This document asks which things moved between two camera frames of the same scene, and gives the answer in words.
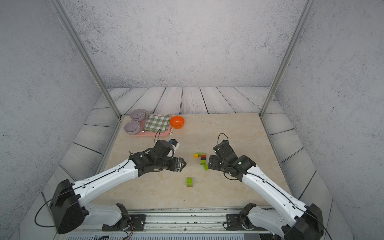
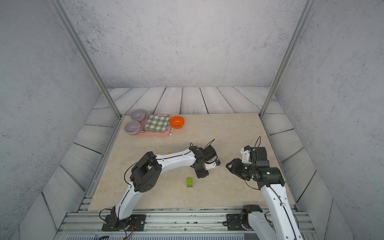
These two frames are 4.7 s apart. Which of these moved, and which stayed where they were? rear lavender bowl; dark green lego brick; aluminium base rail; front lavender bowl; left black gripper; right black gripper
Moved: left black gripper; right black gripper
Stayed: aluminium base rail; dark green lego brick; rear lavender bowl; front lavender bowl
